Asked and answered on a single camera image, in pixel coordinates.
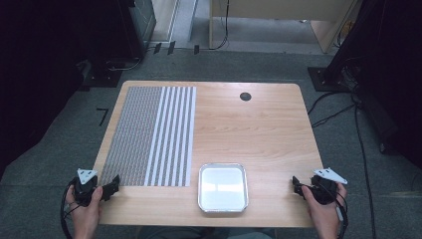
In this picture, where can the black stand base plate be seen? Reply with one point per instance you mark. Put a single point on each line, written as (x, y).
(326, 79)

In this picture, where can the person's left hand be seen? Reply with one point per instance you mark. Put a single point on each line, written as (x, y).
(83, 212)

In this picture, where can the black curtain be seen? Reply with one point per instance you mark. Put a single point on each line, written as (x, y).
(36, 76)
(388, 73)

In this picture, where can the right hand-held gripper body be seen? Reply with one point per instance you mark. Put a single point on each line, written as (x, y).
(325, 189)

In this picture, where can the black round table grommet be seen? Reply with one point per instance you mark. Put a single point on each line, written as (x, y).
(245, 96)

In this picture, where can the black tape strip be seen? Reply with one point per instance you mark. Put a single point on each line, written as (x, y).
(171, 47)
(196, 49)

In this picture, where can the rectangular aluminium foil tray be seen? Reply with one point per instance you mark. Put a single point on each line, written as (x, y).
(223, 188)

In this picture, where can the grey white striped placemat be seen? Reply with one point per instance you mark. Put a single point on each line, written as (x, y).
(149, 136)

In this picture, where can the dark equipment cabinet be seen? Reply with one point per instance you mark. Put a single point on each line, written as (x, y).
(132, 30)

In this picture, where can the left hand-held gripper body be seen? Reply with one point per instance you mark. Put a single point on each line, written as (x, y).
(84, 188)

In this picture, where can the person's right hand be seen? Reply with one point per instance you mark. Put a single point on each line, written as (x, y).
(324, 214)

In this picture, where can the light wooden desk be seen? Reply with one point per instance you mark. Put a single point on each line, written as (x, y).
(282, 10)

